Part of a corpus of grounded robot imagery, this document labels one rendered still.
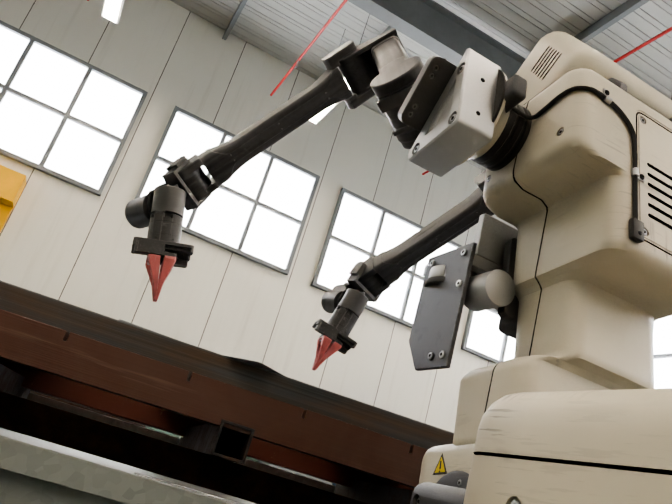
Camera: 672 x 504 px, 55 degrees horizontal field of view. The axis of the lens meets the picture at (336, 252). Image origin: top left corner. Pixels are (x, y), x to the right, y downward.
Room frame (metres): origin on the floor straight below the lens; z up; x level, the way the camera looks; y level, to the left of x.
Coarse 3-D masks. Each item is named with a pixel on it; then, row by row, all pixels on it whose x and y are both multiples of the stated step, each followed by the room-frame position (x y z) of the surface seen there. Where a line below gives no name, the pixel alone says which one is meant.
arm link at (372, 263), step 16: (480, 176) 1.21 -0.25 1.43; (480, 192) 1.23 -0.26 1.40; (464, 208) 1.25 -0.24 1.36; (480, 208) 1.24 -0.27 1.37; (432, 224) 1.31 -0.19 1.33; (448, 224) 1.28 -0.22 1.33; (464, 224) 1.27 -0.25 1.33; (416, 240) 1.33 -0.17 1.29; (432, 240) 1.31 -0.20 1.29; (448, 240) 1.31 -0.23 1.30; (384, 256) 1.38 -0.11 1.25; (400, 256) 1.36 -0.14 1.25; (416, 256) 1.35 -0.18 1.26; (368, 272) 1.39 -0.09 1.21; (384, 272) 1.39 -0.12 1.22; (400, 272) 1.39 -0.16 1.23; (368, 288) 1.43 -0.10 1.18; (384, 288) 1.42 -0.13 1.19
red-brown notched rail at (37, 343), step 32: (0, 320) 0.91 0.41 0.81; (32, 320) 0.91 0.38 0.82; (0, 352) 0.91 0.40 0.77; (32, 352) 0.92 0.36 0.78; (64, 352) 0.93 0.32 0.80; (96, 352) 0.93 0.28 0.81; (128, 352) 0.94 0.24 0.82; (96, 384) 0.94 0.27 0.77; (128, 384) 0.94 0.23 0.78; (160, 384) 0.95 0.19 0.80; (192, 384) 0.96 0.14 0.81; (224, 384) 0.97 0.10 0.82; (192, 416) 0.96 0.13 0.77; (224, 416) 0.97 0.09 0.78; (256, 416) 0.98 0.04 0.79; (288, 416) 0.99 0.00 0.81; (320, 416) 1.00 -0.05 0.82; (288, 448) 1.02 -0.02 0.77; (320, 448) 1.00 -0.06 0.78; (352, 448) 1.01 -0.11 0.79; (384, 448) 1.02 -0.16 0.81; (416, 448) 1.03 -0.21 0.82; (416, 480) 1.03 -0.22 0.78
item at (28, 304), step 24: (0, 288) 0.94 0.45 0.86; (24, 312) 0.95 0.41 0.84; (48, 312) 0.96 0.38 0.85; (72, 312) 0.96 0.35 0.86; (96, 336) 0.97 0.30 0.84; (120, 336) 0.98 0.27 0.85; (144, 336) 0.99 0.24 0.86; (168, 360) 0.99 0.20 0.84; (192, 360) 1.00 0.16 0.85; (216, 360) 1.01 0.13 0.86; (240, 384) 1.02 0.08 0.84; (264, 384) 1.02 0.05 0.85; (288, 384) 1.03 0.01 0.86; (312, 408) 1.04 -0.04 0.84; (336, 408) 1.05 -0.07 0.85; (360, 408) 1.06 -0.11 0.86; (384, 432) 1.07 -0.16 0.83; (408, 432) 1.07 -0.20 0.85; (432, 432) 1.08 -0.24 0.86
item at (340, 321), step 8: (336, 312) 1.42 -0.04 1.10; (344, 312) 1.41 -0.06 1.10; (320, 320) 1.40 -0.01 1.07; (336, 320) 1.41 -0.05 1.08; (344, 320) 1.41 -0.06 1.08; (352, 320) 1.42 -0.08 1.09; (336, 328) 1.41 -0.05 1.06; (344, 328) 1.41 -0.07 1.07; (352, 328) 1.43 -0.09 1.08; (344, 336) 1.41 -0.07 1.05; (352, 344) 1.42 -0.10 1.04
